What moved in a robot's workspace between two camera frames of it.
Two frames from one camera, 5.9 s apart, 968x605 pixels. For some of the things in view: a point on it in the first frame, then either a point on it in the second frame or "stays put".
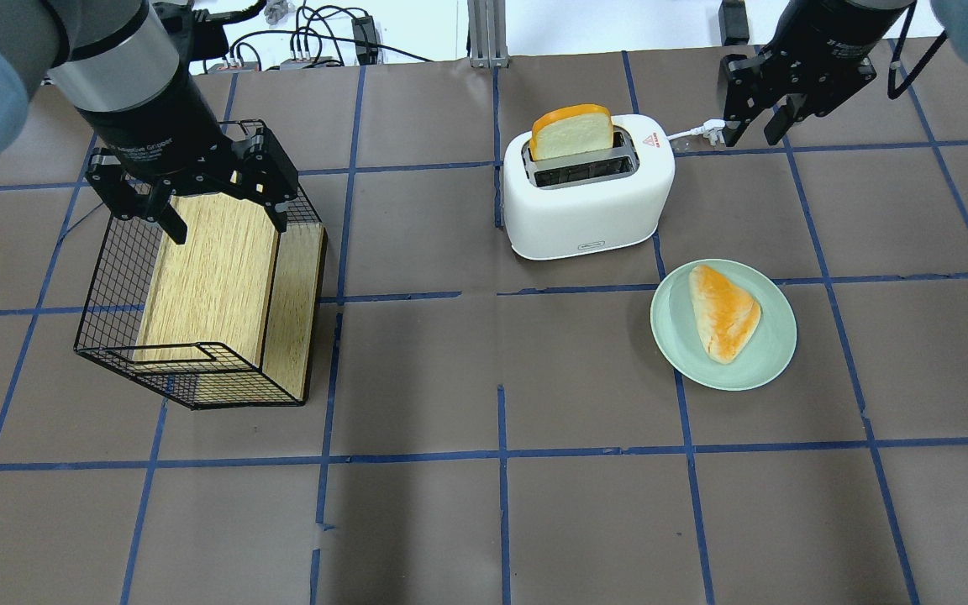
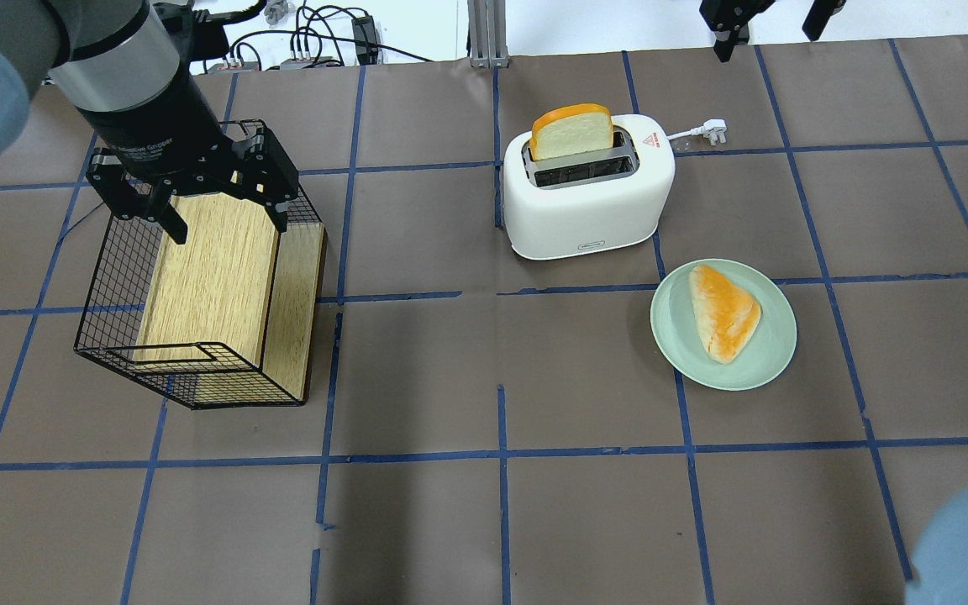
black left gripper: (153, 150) stays put
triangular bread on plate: (726, 316) stays put
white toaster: (591, 203) stays put
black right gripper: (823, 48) → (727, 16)
